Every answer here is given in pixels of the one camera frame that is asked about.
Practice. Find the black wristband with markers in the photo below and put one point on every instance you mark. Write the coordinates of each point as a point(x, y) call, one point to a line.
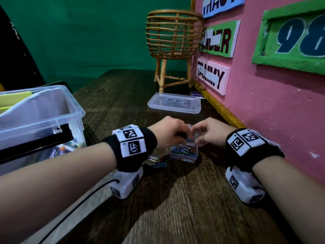
point(251, 149)
point(129, 149)

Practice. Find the round blue sticker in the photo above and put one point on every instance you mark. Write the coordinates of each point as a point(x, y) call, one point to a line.
point(196, 94)

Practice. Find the clear plastic case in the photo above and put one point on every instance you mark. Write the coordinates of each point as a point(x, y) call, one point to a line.
point(175, 104)

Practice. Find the person's right hand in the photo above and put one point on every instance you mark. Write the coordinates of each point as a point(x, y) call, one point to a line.
point(215, 132)

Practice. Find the pile of coloured paper clips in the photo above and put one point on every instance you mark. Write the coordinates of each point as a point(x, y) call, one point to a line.
point(183, 151)

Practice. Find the person's left forearm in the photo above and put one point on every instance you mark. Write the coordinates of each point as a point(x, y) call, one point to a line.
point(50, 188)

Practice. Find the yellow sticky note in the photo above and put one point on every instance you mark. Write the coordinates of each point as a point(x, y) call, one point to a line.
point(4, 109)
point(15, 98)

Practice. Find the blue name sign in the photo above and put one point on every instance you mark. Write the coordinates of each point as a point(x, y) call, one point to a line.
point(223, 6)

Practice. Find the pink name sign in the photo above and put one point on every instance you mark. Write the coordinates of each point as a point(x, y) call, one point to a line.
point(214, 76)

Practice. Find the clear plastic storage box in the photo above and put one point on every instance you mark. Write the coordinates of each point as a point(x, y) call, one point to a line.
point(43, 124)

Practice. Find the person's left hand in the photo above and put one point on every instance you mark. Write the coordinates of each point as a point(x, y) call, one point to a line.
point(167, 132)

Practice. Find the rattan basket stand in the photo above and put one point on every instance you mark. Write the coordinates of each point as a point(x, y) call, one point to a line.
point(174, 35)

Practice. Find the green framed number sign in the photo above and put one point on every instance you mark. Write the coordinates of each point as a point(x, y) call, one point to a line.
point(287, 60)

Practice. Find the orange panel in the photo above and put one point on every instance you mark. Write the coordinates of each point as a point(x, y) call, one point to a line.
point(1, 88)

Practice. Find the green name sign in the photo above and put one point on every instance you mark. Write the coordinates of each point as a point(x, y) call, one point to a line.
point(223, 39)

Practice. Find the yellow vertical edge strip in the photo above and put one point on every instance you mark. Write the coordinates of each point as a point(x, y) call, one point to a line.
point(193, 3)

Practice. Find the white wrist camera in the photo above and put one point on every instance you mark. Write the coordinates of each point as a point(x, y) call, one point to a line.
point(125, 184)
point(243, 186)

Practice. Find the green backdrop cloth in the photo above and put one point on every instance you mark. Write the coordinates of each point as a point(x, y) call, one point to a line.
point(89, 40)

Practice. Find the small clear paper clip case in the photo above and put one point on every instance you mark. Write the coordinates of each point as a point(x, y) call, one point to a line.
point(184, 153)

